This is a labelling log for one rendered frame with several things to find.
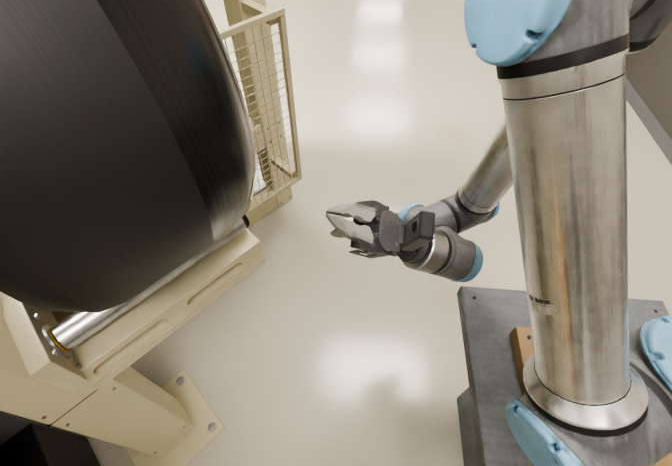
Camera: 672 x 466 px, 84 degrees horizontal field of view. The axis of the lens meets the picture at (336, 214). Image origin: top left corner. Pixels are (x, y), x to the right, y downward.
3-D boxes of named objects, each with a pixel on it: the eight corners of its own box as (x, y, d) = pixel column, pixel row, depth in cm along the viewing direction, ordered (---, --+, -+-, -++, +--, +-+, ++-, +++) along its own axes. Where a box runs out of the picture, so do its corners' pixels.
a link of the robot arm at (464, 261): (442, 266, 86) (471, 294, 77) (404, 255, 79) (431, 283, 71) (465, 232, 83) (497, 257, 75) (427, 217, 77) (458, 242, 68)
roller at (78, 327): (55, 355, 54) (38, 330, 54) (67, 357, 58) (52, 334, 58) (251, 220, 69) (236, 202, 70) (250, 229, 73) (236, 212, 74)
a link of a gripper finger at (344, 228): (308, 236, 62) (352, 248, 66) (328, 230, 57) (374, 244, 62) (311, 218, 63) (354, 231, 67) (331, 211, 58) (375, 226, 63)
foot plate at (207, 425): (152, 496, 116) (150, 496, 114) (115, 427, 128) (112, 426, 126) (225, 428, 128) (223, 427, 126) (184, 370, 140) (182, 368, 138)
